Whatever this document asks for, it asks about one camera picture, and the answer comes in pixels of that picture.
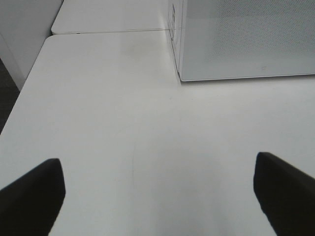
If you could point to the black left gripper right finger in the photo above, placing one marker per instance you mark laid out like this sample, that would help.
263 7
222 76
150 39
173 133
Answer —
286 196

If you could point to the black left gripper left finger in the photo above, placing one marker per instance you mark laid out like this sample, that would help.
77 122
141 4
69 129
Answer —
30 205

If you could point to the white microwave door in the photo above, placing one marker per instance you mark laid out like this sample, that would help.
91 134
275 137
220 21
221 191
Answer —
232 39

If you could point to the white microwave oven body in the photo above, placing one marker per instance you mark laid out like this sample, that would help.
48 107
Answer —
176 19

